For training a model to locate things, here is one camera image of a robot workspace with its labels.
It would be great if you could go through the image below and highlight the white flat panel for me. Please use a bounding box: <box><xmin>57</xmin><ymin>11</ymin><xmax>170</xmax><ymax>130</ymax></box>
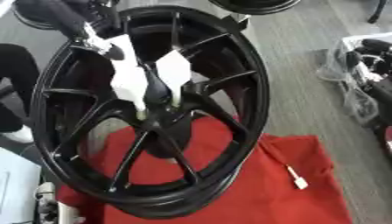
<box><xmin>0</xmin><ymin>146</ymin><xmax>43</xmax><ymax>224</ymax></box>

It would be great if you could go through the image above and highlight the black bag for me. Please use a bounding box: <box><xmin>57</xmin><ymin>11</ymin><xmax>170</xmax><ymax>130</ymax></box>
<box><xmin>364</xmin><ymin>78</ymin><xmax>392</xmax><ymax>138</ymax></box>

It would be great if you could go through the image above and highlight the person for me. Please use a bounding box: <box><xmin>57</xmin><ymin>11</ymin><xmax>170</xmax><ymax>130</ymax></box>
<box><xmin>0</xmin><ymin>43</ymin><xmax>42</xmax><ymax>144</ymax></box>

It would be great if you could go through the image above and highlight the black spoked wheel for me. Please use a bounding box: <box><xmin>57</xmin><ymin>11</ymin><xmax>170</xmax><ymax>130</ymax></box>
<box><xmin>29</xmin><ymin>4</ymin><xmax>271</xmax><ymax>221</ymax></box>

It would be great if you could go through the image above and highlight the black chair leg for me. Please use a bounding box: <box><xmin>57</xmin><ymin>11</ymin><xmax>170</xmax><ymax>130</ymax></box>
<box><xmin>366</xmin><ymin>0</ymin><xmax>391</xmax><ymax>25</ymax></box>

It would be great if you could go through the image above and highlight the clear plastic bag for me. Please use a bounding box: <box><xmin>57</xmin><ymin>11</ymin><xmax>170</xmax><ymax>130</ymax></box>
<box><xmin>315</xmin><ymin>31</ymin><xmax>392</xmax><ymax>127</ymax></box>

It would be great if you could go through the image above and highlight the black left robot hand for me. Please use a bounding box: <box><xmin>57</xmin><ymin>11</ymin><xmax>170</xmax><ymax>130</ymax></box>
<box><xmin>13</xmin><ymin>0</ymin><xmax>128</xmax><ymax>61</ymax></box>

